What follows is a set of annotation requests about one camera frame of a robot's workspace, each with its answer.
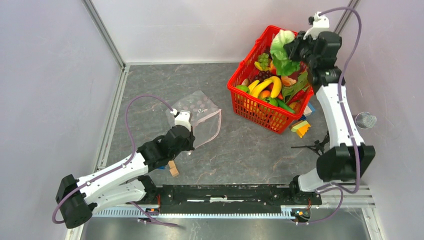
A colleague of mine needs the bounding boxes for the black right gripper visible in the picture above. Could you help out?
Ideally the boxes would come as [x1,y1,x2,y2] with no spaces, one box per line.
[284,31,318,69]

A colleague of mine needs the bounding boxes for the green toy lettuce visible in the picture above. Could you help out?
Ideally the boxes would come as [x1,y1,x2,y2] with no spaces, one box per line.
[270,29,300,76]

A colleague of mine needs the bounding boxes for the clear zip top bag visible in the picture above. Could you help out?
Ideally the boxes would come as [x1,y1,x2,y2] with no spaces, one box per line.
[171,90,222,149]

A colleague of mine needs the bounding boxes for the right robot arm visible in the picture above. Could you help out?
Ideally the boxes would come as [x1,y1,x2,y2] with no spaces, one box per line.
[284,31,376,204]

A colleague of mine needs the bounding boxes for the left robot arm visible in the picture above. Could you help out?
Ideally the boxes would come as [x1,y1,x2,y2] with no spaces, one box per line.
[52,124,195,229]

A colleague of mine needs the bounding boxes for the wooden cube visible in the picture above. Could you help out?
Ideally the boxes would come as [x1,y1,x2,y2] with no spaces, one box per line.
[168,160,176,169]
[169,167,180,177]

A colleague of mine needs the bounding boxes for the green toy grapes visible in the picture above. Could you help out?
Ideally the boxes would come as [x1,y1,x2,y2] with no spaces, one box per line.
[257,52,269,70]

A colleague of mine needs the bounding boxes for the dark green leafy vegetable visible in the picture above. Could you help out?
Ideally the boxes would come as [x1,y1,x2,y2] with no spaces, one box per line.
[281,70,309,103]

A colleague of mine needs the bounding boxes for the yellow toy bananas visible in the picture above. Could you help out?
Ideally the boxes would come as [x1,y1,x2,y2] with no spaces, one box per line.
[247,76,283,99]

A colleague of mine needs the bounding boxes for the green toy lime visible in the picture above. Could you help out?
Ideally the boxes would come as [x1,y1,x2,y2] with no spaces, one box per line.
[235,85,250,94]

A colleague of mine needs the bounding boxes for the red plastic basket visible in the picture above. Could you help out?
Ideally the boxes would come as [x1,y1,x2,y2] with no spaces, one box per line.
[227,25,314,134]

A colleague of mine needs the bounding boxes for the yellow green block pile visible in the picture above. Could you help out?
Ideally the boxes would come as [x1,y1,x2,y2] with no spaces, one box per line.
[290,120,311,138]

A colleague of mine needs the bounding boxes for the silver microphone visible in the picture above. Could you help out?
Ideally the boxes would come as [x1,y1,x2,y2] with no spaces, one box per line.
[354,111,377,129]

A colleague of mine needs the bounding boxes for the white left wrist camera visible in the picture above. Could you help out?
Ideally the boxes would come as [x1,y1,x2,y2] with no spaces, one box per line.
[170,108,192,132]

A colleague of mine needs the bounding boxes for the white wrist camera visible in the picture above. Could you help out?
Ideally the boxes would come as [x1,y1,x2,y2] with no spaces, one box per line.
[170,108,192,132]
[303,11,330,40]

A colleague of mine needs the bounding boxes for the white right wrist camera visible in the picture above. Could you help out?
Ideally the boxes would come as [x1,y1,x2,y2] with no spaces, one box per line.
[303,11,330,40]

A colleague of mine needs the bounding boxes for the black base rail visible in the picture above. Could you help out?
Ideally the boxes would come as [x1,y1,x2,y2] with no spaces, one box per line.
[139,183,322,214]

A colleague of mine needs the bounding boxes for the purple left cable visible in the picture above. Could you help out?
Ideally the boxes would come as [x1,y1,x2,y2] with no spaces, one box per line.
[51,94,176,225]

